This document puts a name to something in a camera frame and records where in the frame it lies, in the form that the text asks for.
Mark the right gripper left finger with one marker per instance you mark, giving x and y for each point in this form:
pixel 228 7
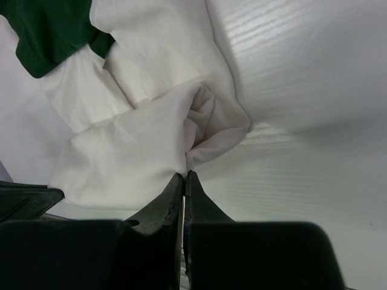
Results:
pixel 163 213

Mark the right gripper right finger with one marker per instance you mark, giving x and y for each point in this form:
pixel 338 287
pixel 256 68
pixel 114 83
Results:
pixel 198 206

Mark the cream and green t-shirt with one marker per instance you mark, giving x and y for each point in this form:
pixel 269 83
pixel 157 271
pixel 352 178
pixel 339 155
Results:
pixel 107 100

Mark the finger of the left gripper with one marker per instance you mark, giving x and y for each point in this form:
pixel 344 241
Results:
pixel 27 201

